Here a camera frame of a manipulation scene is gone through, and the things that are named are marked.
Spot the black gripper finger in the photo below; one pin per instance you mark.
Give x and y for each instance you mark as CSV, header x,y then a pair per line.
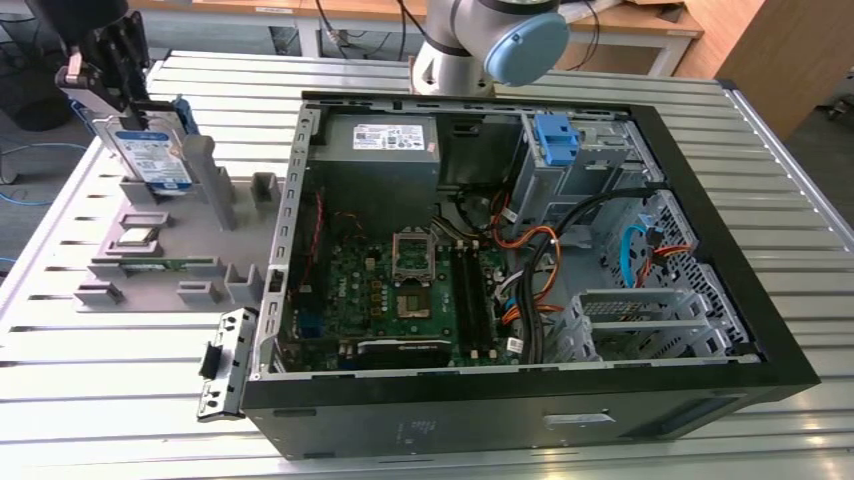
x,y
129,50
87,70

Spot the hard disk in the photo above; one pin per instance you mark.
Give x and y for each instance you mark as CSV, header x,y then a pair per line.
x,y
153,160

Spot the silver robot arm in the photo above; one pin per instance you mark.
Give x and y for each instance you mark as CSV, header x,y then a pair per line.
x,y
453,50

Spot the metal disk bay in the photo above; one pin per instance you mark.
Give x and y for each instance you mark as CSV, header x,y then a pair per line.
x,y
643,325

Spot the black mesh waste bin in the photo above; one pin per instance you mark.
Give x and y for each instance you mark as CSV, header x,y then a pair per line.
x,y
36,107

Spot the silver CPU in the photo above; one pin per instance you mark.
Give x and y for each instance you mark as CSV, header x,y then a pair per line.
x,y
139,236

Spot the grey parts rack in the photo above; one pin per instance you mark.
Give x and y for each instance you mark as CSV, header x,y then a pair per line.
x,y
189,255

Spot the green RAM stick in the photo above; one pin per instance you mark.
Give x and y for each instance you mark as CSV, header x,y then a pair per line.
x,y
156,265

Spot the grey power supply unit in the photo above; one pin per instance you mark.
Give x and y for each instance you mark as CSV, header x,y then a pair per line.
x,y
373,190

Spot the green motherboard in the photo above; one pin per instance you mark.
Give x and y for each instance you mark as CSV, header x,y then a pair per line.
x,y
356,272

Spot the CPU socket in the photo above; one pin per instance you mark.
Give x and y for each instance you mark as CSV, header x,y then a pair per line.
x,y
412,305

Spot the empty blue drive carrier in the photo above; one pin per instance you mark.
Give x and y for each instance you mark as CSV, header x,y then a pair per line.
x,y
556,145

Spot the black RAM slot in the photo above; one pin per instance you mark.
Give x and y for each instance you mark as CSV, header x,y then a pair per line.
x,y
471,300
478,300
486,300
463,300

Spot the black graphics card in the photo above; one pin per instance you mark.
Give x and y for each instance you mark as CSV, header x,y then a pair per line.
x,y
400,352

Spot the metal drive cage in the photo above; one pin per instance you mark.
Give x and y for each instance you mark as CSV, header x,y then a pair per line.
x,y
594,172

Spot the black PC case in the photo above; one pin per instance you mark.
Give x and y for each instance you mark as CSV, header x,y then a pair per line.
x,y
467,425

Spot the black chair base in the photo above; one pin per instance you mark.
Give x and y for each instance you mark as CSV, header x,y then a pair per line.
x,y
842,107

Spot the wooden desk white frame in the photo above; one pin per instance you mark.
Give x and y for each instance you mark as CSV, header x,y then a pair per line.
x,y
233,7
640,25

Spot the metal hinged case bracket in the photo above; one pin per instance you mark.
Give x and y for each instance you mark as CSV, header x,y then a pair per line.
x,y
236,350

